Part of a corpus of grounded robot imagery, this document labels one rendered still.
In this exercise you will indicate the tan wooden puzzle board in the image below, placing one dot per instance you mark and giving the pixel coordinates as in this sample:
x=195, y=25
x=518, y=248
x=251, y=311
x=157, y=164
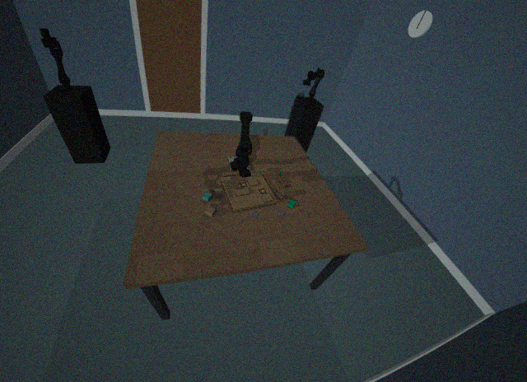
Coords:
x=250, y=195

